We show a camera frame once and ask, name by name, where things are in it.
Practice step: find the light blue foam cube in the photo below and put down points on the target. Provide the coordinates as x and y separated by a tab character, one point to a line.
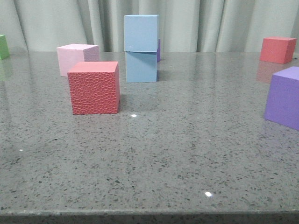
141	67
141	33

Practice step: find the red textured foam cube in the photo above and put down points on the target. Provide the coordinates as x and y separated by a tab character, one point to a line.
94	87

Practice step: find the pink foam cube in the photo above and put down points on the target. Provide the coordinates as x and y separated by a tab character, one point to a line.
70	55

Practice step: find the large purple foam cube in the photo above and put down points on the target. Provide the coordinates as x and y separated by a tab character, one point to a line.
283	98

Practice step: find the orange-red foam cube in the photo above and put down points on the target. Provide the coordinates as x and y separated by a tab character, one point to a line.
277	49

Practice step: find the grey curtain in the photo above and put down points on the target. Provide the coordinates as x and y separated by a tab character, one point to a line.
185	25

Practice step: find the green foam cube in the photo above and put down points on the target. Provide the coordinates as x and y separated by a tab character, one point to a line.
4	52

